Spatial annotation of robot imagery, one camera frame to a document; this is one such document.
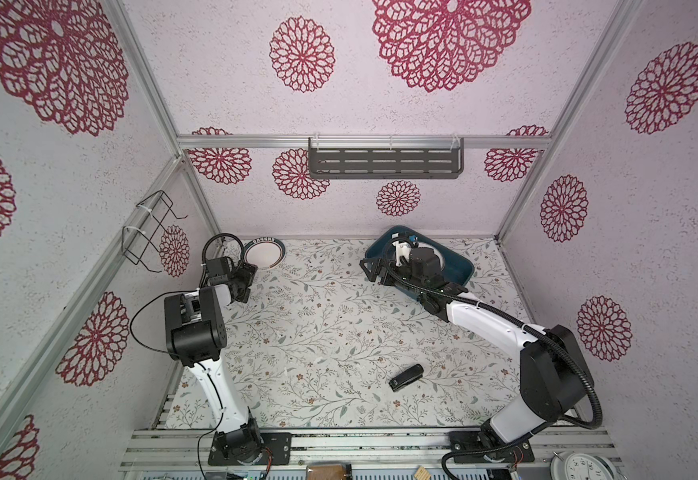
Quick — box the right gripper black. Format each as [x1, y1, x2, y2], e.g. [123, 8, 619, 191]
[361, 258, 427, 301]

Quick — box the green red rim plate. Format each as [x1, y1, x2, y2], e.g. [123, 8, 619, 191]
[244, 237, 286, 269]

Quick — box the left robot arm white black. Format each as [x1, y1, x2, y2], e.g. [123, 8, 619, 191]
[164, 257, 258, 435]

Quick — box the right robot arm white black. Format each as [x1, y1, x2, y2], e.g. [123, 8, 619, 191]
[360, 239, 604, 453]

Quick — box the teal plastic bin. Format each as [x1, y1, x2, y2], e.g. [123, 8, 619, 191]
[360, 225, 475, 287]

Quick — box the black stapler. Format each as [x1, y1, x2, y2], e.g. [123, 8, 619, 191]
[388, 364, 424, 392]

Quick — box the white analog clock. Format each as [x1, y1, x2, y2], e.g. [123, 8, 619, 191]
[550, 452, 618, 480]

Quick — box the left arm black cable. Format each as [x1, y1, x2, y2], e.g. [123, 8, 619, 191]
[129, 232, 247, 480]

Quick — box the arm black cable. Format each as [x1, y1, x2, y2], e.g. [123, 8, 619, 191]
[384, 269, 604, 480]
[129, 232, 247, 480]

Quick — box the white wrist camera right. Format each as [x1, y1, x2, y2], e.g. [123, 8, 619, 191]
[392, 233, 419, 267]

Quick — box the black wire wall rack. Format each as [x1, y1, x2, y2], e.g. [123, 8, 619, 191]
[120, 190, 188, 274]

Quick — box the grey wall shelf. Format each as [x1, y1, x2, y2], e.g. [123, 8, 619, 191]
[307, 137, 465, 180]

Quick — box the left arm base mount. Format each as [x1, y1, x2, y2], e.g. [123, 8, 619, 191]
[208, 421, 293, 467]

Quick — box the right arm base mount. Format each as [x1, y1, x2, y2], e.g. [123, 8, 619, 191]
[448, 430, 536, 464]

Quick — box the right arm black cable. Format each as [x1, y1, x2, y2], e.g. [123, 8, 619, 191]
[384, 269, 604, 480]

